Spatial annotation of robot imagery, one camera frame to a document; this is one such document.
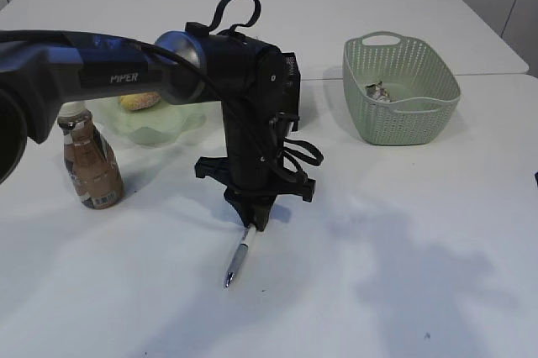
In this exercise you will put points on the green glass wavy plate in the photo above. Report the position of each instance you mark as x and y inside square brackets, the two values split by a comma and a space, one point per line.
[157, 125]

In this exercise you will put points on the pink grey paper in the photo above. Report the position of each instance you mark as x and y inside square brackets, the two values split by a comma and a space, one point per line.
[378, 92]

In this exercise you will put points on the yellow sugared bread bun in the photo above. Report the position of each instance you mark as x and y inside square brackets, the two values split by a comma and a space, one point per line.
[139, 101]

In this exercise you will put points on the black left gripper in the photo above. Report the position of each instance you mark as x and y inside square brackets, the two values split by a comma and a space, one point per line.
[261, 162]

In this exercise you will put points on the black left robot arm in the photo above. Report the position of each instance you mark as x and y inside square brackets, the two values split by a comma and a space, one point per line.
[257, 85]

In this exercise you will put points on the brown coffee bottle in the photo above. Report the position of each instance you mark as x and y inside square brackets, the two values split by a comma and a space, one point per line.
[89, 159]

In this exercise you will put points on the black mesh pen holder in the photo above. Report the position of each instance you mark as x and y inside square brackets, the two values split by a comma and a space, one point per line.
[291, 95]

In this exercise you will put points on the white grey-grip pen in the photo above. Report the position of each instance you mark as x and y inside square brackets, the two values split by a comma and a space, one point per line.
[239, 256]

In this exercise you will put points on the green plastic woven basket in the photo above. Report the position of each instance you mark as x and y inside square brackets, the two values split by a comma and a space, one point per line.
[424, 89]

